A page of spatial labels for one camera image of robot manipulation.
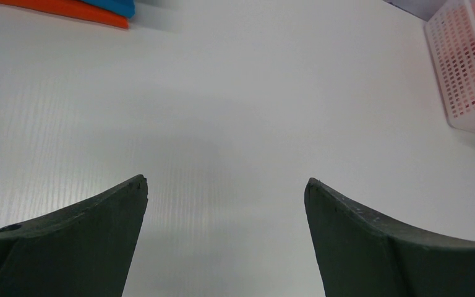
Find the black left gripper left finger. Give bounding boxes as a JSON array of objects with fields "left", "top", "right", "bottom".
[{"left": 0, "top": 174, "right": 148, "bottom": 296}]

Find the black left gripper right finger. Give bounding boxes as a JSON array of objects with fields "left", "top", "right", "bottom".
[{"left": 304, "top": 178, "right": 475, "bottom": 296}]

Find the white plastic basket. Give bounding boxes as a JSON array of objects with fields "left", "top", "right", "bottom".
[{"left": 424, "top": 1, "right": 475, "bottom": 133}]

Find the orange folded t shirt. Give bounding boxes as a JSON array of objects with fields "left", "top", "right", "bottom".
[{"left": 0, "top": 1, "right": 129, "bottom": 29}]

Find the blue folded t shirt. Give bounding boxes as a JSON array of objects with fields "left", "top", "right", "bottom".
[{"left": 82, "top": 0, "right": 135, "bottom": 19}]

